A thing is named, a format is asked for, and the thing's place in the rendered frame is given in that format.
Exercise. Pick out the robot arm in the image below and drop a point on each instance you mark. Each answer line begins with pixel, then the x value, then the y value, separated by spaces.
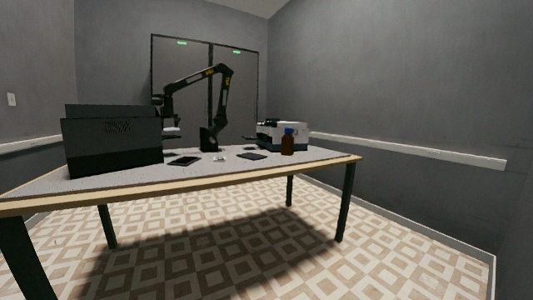
pixel 219 120

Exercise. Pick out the brown bottle with blue cap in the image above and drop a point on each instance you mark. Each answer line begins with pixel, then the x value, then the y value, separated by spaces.
pixel 287 143

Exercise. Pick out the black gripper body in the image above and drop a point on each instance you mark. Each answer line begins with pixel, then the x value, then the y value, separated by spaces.
pixel 169 113

